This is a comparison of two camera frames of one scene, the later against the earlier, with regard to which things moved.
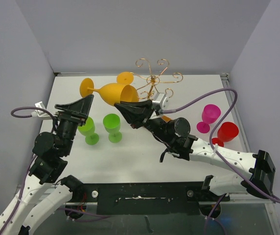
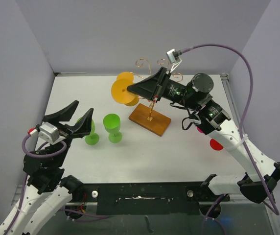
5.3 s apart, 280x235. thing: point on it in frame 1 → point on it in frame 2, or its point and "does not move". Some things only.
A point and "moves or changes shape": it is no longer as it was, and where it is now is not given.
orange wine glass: x=111 y=93 moves or changes shape
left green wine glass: x=88 y=130 does not move
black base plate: x=148 y=198 does not move
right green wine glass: x=111 y=122 does not move
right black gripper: x=136 y=112 → x=149 y=89
